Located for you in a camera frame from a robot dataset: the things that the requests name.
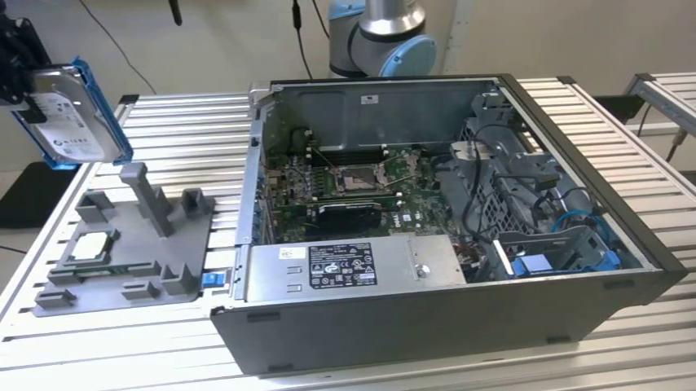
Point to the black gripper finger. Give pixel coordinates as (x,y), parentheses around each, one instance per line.
(35,109)

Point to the hard disk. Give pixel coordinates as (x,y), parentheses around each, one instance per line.
(71,122)

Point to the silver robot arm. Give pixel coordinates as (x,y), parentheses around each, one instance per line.
(353,40)

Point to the grey disk bay cage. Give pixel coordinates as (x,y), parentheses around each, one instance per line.
(489,195)

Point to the black antenna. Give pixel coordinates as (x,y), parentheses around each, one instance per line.
(175,12)

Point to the silver CPU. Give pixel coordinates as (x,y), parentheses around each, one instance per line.
(91,247)

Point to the grey parts rack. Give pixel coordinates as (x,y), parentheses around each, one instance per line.
(130,252)

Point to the small blue clamp block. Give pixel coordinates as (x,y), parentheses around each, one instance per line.
(212,281)

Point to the thin locking lever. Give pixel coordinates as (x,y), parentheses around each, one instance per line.
(324,158)

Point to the RAM slot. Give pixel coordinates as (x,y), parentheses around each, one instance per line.
(353,200)
(348,155)

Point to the silver power supply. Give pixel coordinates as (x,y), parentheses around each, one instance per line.
(272,277)

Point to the CPU socket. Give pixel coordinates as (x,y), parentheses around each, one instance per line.
(359,180)

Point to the black graphics card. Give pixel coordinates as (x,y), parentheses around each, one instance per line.
(348,222)

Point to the green motherboard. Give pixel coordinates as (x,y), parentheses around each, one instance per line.
(419,191)

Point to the black PC case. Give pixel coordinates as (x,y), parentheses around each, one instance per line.
(408,338)

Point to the blue carrier in case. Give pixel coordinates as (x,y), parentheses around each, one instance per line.
(536,264)

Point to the black box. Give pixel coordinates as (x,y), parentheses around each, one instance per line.
(618,106)

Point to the metal slat side table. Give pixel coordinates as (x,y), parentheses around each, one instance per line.
(668,93)

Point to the silver metal bracket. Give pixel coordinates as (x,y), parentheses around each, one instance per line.
(463,150)

